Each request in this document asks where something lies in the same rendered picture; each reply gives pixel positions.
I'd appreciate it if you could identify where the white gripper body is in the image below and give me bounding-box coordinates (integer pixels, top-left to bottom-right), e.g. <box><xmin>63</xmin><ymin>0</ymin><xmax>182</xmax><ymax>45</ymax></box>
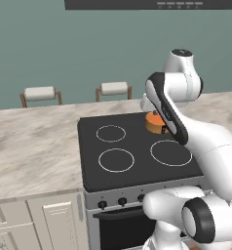
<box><xmin>139</xmin><ymin>93</ymin><xmax>157</xmax><ymax>114</ymax></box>

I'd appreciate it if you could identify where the black hob stove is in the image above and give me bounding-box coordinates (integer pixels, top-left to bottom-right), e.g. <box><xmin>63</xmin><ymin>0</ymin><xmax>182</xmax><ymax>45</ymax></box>
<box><xmin>76</xmin><ymin>111</ymin><xmax>213</xmax><ymax>250</ymax></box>

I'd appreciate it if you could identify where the orange saucepan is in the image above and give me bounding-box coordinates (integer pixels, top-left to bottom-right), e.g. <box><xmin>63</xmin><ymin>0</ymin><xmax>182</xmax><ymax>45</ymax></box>
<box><xmin>144</xmin><ymin>111</ymin><xmax>171</xmax><ymax>135</ymax></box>

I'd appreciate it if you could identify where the white cushioned wooden stool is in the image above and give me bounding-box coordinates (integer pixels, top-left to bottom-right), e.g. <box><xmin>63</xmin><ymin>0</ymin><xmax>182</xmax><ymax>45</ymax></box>
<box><xmin>19</xmin><ymin>85</ymin><xmax>63</xmax><ymax>108</ymax></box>
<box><xmin>95</xmin><ymin>81</ymin><xmax>134</xmax><ymax>103</ymax></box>

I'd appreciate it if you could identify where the dark range hood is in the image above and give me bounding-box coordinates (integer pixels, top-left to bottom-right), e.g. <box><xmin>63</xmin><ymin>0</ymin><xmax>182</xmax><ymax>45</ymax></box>
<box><xmin>64</xmin><ymin>0</ymin><xmax>232</xmax><ymax>11</ymax></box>

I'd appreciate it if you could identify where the black oven door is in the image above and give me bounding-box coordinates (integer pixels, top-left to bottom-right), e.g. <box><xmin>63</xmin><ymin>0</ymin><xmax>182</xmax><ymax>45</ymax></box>
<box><xmin>94</xmin><ymin>209</ymin><xmax>190</xmax><ymax>250</ymax></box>

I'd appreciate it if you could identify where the cream cupboard door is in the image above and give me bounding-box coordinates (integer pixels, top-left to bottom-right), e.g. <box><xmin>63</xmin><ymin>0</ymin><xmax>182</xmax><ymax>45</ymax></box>
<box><xmin>25</xmin><ymin>194</ymin><xmax>91</xmax><ymax>250</ymax></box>

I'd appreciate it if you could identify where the cream drawer front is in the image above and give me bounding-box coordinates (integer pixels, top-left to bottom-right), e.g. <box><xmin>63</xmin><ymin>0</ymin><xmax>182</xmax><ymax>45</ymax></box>
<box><xmin>0</xmin><ymin>222</ymin><xmax>42</xmax><ymax>250</ymax></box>
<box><xmin>0</xmin><ymin>201</ymin><xmax>34</xmax><ymax>229</ymax></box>

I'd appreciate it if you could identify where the black oven door handle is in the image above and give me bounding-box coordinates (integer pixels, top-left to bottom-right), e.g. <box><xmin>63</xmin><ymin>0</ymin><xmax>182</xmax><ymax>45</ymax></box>
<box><xmin>92</xmin><ymin>207</ymin><xmax>147</xmax><ymax>221</ymax></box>

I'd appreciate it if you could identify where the grey cupboard door handle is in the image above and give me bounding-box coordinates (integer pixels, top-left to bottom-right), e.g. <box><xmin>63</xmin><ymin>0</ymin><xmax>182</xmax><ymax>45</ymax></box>
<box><xmin>76</xmin><ymin>193</ymin><xmax>85</xmax><ymax>223</ymax></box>

